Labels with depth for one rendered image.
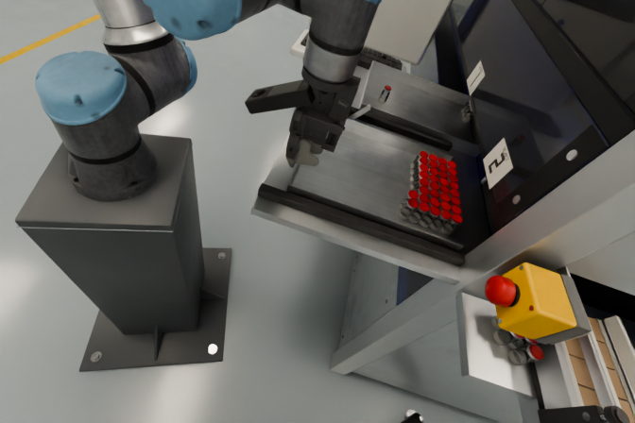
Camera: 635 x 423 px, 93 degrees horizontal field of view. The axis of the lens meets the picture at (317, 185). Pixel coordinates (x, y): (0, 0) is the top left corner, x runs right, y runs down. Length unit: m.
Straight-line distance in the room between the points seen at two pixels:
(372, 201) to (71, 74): 0.54
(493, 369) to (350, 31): 0.53
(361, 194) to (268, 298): 0.89
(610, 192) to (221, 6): 0.44
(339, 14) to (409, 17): 0.97
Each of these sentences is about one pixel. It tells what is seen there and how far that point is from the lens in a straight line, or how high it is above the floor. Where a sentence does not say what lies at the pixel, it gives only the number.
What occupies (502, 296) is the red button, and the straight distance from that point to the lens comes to 0.48.
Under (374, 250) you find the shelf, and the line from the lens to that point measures 0.56.
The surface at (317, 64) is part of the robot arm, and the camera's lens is 0.42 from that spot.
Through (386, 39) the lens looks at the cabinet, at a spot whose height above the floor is 0.86.
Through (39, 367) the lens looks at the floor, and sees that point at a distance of 1.48.
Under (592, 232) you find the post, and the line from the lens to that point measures 0.50.
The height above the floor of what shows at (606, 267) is 1.05.
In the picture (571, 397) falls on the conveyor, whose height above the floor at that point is 0.93.
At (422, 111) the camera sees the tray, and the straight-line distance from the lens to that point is 0.96.
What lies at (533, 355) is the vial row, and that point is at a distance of 0.59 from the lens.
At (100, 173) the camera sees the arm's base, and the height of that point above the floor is 0.86.
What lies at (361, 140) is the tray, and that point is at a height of 0.88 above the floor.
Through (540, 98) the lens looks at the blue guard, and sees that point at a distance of 0.64.
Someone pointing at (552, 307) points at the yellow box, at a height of 1.03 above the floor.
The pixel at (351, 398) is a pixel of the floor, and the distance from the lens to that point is 1.41.
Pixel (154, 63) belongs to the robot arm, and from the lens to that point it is 0.64.
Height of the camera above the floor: 1.33
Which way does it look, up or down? 48 degrees down
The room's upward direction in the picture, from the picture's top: 21 degrees clockwise
